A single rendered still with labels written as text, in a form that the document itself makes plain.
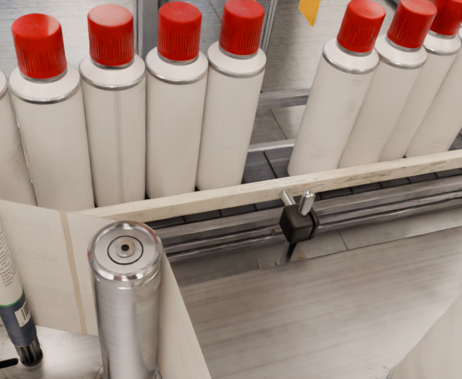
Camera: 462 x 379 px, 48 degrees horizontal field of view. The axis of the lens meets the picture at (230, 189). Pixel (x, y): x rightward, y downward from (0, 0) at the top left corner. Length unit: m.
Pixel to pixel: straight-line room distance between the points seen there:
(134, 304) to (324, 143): 0.30
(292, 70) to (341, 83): 0.36
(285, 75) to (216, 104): 0.37
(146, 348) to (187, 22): 0.23
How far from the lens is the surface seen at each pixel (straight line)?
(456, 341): 0.33
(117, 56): 0.40
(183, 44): 0.41
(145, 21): 0.55
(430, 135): 0.62
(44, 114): 0.41
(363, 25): 0.46
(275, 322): 0.47
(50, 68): 0.39
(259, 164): 0.58
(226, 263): 0.55
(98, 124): 0.44
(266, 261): 0.56
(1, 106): 0.41
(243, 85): 0.44
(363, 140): 0.55
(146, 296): 0.28
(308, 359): 0.46
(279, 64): 0.84
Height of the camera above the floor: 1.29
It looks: 48 degrees down
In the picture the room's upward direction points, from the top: 11 degrees clockwise
